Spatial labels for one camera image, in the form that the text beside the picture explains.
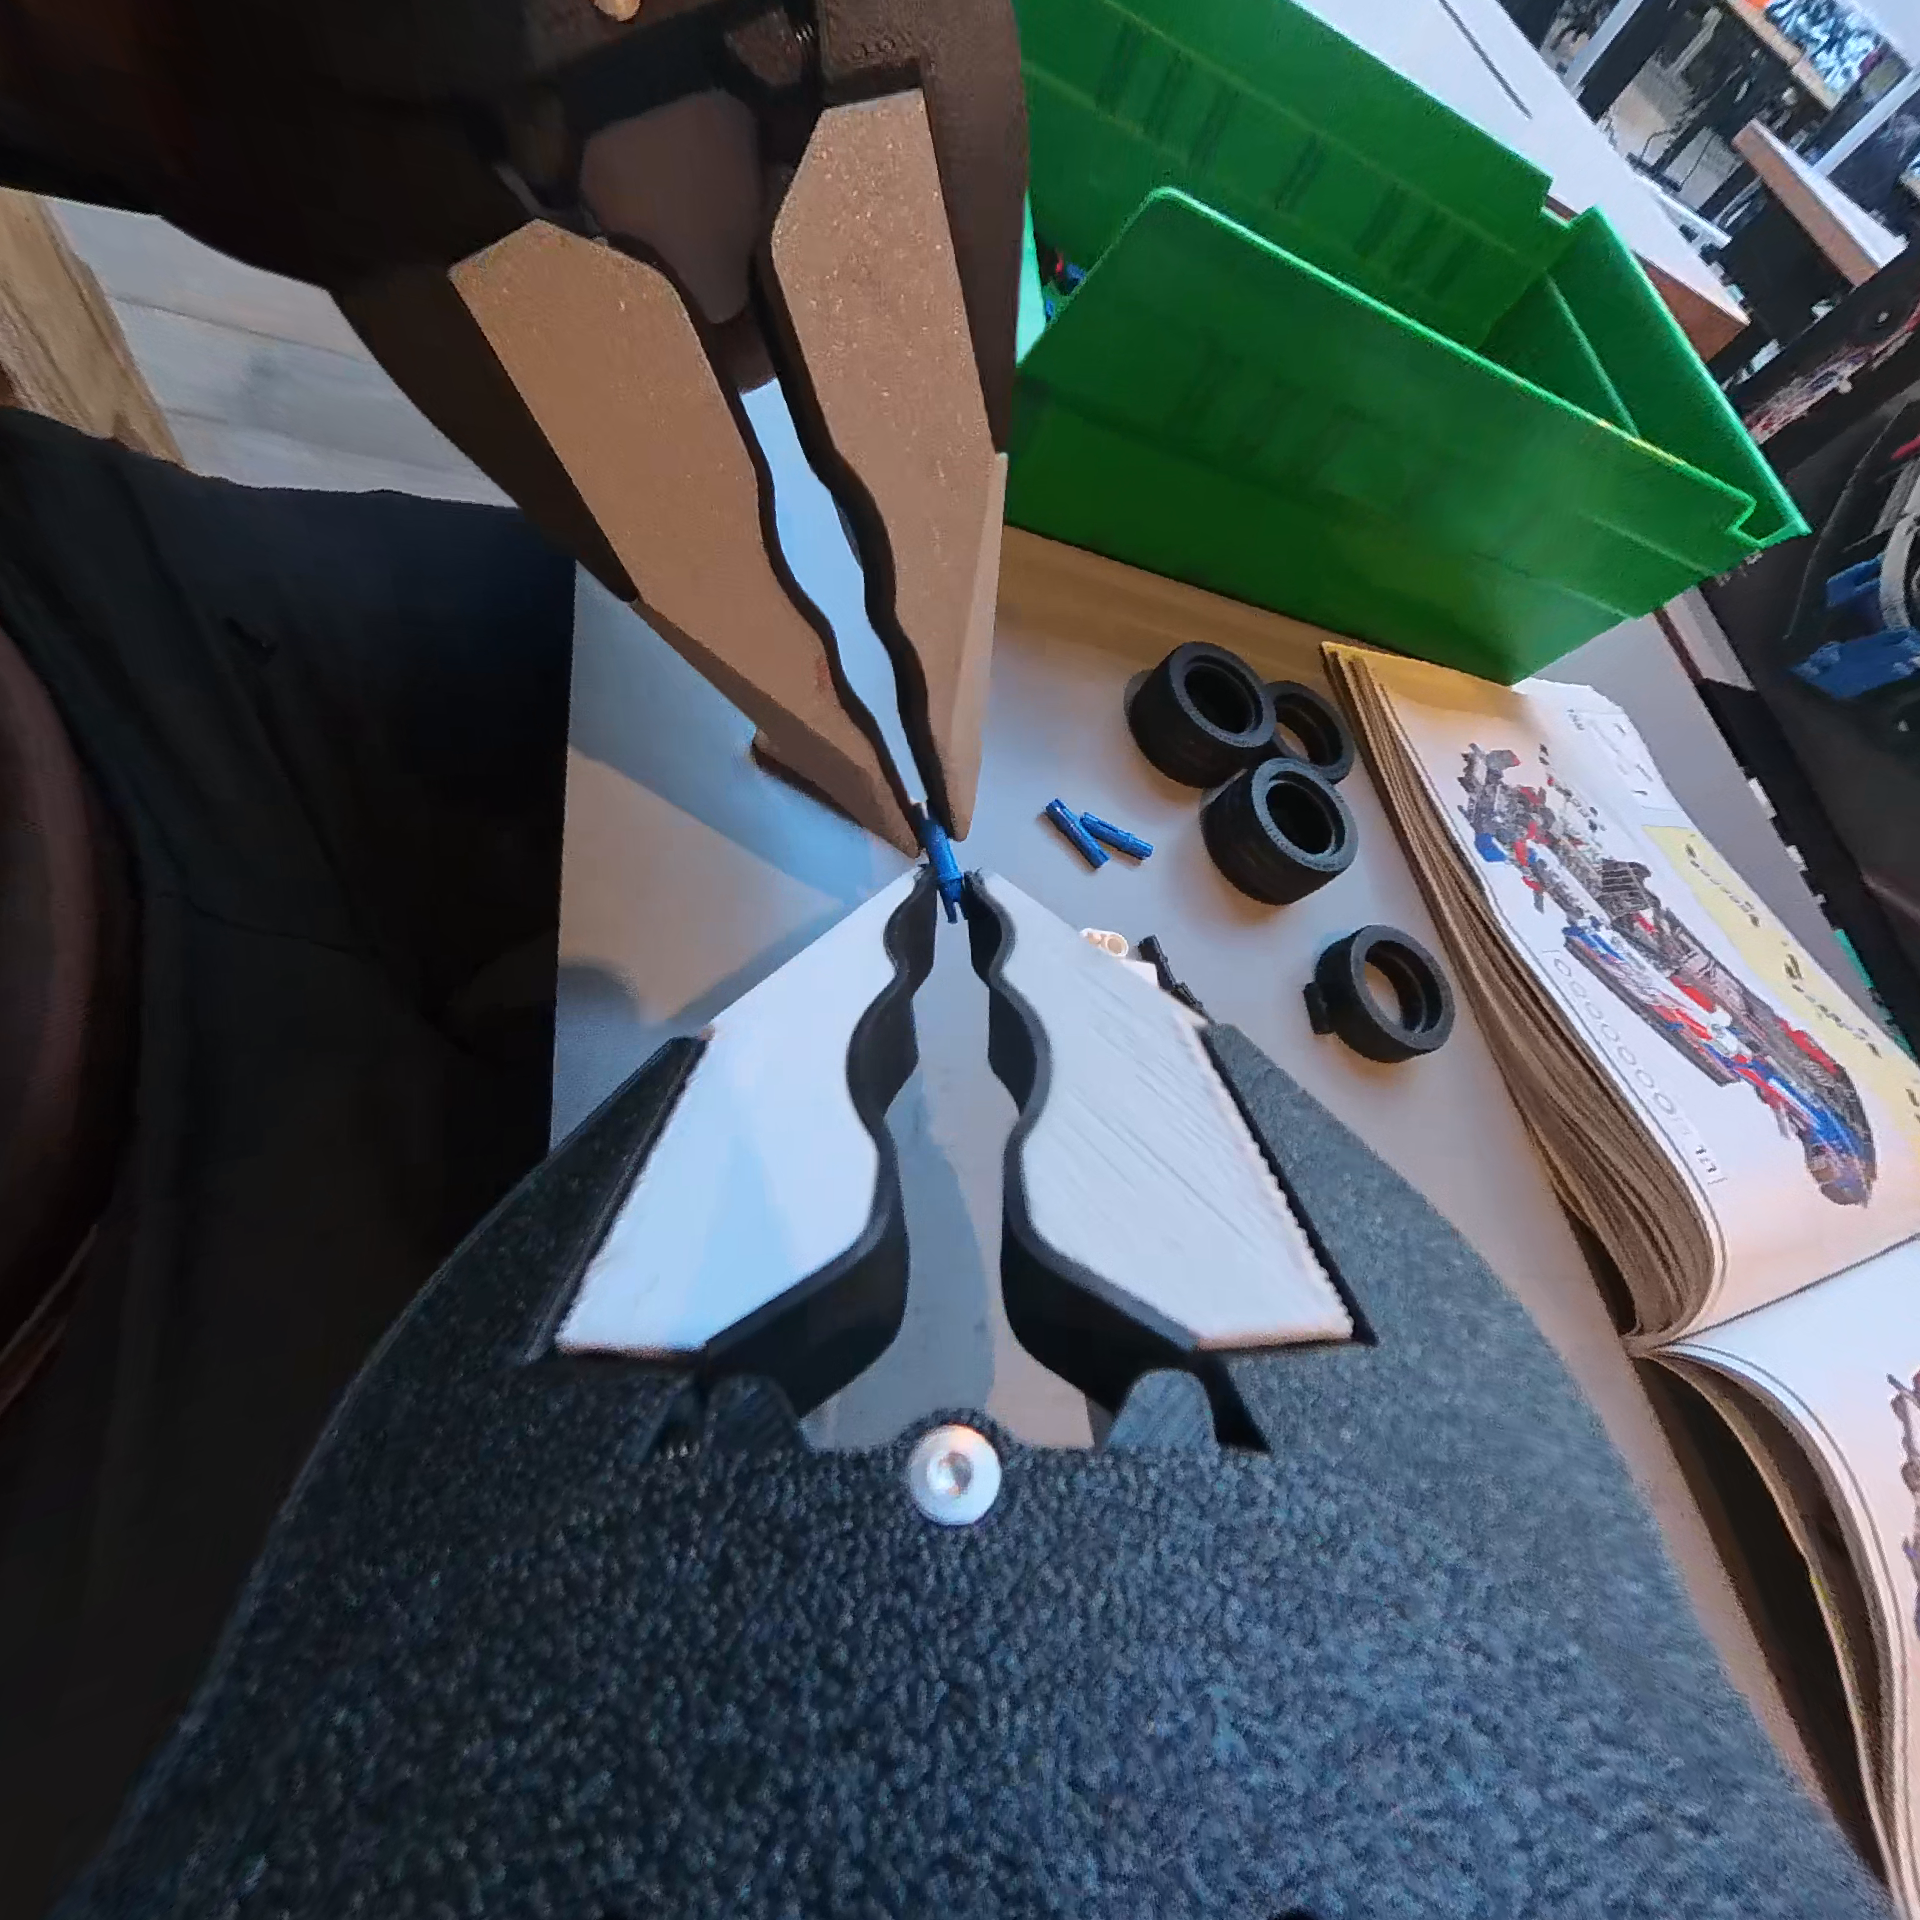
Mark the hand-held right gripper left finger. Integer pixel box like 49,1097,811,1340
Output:
554,865,936,1411

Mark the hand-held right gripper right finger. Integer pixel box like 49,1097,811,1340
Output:
966,870,1357,1411

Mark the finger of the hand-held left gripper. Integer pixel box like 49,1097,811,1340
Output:
446,215,924,859
756,92,1014,845

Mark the black toy tire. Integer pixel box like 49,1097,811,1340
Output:
1304,924,1458,1064
1267,677,1357,785
1128,641,1280,790
1201,756,1361,906

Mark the green plastic bin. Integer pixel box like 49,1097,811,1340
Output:
1005,0,1810,684

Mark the toy car instruction booklet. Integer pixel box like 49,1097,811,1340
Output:
1321,641,1920,1908

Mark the person's dark clothing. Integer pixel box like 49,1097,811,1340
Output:
0,403,581,1920

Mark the toy car set box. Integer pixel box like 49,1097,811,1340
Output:
1657,269,1920,1052

